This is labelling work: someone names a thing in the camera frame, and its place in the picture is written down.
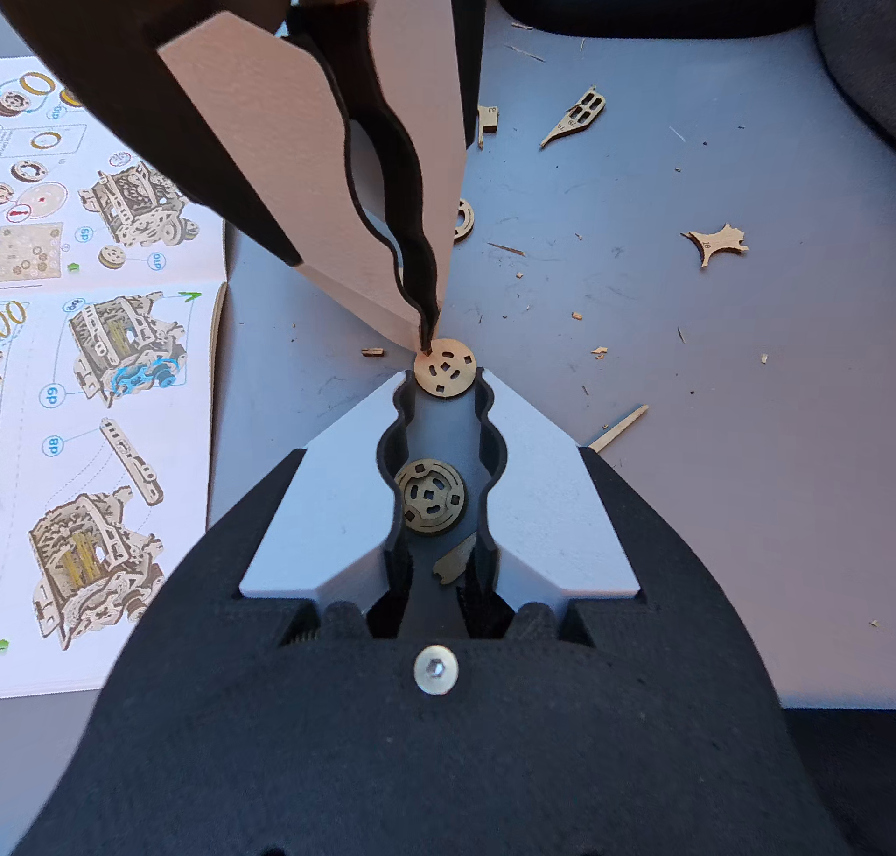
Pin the slotted pointed wooden offcut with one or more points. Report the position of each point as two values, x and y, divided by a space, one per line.
553 138

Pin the long wooden sliver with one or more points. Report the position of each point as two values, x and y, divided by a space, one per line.
619 427

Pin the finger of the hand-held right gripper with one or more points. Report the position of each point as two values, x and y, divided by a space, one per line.
427 100
280 142

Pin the scattered wood splinters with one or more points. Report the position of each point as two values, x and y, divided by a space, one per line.
598 352

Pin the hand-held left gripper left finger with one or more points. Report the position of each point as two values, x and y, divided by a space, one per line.
315 534

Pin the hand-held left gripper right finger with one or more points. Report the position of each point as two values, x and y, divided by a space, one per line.
560 534

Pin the slotted wooden disc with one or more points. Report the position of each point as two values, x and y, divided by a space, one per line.
462 387

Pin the flag-shaped wooden offcut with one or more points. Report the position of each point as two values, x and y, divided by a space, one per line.
488 119

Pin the grey desk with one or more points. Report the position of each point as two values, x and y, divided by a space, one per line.
700 520

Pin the star-shaped wooden offcut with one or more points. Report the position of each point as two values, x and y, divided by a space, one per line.
714 243

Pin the white instruction booklet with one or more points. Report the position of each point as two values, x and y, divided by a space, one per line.
196 450

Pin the assembled wooden wheel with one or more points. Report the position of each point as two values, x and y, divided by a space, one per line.
404 499

